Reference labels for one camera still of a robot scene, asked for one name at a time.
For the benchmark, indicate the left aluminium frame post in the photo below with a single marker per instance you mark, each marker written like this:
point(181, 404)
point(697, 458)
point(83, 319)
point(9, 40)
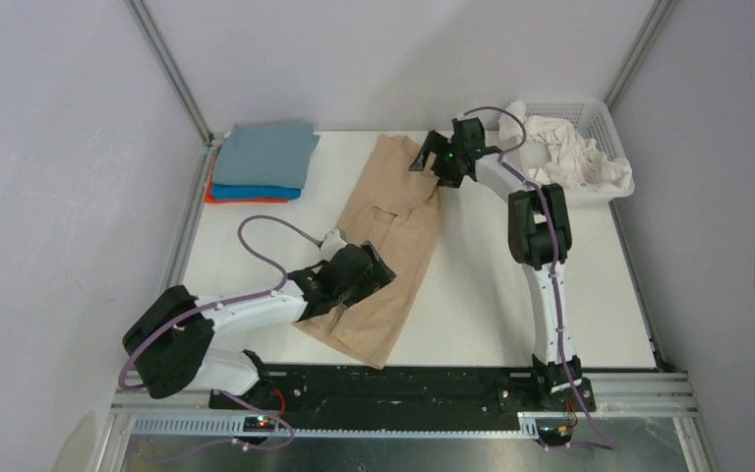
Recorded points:
point(164, 57)

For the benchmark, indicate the bright blue folded t shirt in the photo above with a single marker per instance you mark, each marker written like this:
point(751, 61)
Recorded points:
point(241, 192)

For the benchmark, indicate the right aluminium frame post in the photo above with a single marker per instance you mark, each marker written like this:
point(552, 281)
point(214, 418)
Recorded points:
point(644, 41)

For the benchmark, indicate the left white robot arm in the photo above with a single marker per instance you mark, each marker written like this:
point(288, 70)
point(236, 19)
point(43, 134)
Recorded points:
point(172, 344)

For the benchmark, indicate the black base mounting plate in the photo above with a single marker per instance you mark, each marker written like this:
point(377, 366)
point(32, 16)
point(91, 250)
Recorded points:
point(350, 398)

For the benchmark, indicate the right small circuit board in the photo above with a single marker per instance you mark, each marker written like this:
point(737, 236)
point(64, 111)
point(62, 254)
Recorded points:
point(552, 437)

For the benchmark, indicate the white plastic laundry basket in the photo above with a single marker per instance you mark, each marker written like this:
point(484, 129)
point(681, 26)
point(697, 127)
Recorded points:
point(579, 143)

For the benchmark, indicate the small circuit board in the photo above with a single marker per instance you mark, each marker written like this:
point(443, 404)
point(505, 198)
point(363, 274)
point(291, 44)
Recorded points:
point(258, 424)
point(552, 437)

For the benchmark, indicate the orange folded t shirt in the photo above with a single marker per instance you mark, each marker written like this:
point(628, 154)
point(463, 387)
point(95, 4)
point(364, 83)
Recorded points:
point(208, 198)

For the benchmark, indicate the grey-blue folded t shirt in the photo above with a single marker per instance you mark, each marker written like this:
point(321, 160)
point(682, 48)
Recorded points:
point(266, 155)

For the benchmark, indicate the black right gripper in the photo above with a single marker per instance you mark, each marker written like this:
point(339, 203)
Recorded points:
point(437, 144)

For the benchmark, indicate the aluminium frame post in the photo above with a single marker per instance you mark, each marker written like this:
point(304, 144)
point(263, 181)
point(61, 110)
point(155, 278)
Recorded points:
point(644, 41)
point(164, 57)

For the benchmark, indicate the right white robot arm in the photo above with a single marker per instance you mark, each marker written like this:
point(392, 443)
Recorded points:
point(539, 238)

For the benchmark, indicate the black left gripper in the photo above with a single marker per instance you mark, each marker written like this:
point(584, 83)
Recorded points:
point(373, 278)

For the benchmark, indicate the front aluminium rail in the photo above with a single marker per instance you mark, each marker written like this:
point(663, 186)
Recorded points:
point(617, 395)

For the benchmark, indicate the white crumpled t shirt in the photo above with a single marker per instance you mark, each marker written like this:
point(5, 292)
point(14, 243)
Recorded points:
point(573, 153)

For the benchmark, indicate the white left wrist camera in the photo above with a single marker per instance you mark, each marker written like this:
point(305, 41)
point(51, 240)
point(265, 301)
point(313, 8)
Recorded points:
point(331, 243)

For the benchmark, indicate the beige t shirt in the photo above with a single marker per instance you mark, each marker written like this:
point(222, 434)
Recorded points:
point(400, 212)

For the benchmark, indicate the left small circuit board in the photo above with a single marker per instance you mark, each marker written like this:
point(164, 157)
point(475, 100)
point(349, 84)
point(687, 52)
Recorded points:
point(258, 424)

